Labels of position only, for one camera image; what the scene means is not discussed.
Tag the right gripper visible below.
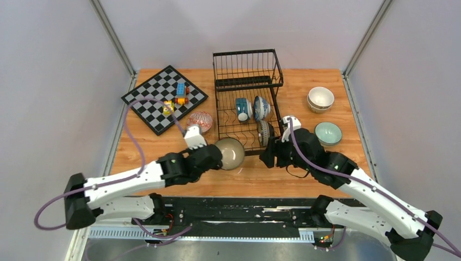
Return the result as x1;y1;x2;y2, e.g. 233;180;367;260
259;134;313;172

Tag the brown patterned bowl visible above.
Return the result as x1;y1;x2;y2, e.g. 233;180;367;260
257;120;275;147

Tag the light green celadon bowl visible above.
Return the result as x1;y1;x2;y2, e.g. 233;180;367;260
319;139;341;147

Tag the white green striped bowl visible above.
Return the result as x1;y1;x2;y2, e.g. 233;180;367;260
314;122;342;142

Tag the blue floral white bowl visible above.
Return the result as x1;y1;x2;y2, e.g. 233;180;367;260
253;96;271;121

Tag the dark blue bowl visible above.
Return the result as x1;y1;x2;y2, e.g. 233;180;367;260
215;137;245;171

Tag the black wire dish rack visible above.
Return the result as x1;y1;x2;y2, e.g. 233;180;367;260
213;48;284;156

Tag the teal glazed bowl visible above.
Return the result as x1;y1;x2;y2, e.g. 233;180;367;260
235;97;253;123

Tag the cream white bowl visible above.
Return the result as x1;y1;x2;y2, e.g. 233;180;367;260
307;86;335;114

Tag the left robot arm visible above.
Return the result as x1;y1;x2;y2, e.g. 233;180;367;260
64;145;223;230

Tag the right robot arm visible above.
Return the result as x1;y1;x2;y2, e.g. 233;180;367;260
259;128;443;260

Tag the blue toy block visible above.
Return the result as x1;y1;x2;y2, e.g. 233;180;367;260
175;83;190;105

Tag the yellow toy block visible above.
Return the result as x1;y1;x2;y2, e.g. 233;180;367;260
163;100;175;116

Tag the checkered board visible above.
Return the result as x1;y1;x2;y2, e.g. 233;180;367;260
121;65;208;136

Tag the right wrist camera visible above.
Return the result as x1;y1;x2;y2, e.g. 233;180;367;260
281;115;302;142

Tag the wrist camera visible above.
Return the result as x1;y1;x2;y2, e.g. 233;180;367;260
281;115;302;142
183;125;208;150

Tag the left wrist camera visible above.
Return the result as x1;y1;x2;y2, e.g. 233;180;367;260
183;125;208;150

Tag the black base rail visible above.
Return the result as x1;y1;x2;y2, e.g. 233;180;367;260
76;196;404;243

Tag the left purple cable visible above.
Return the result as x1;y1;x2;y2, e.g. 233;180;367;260
34;98;188;249

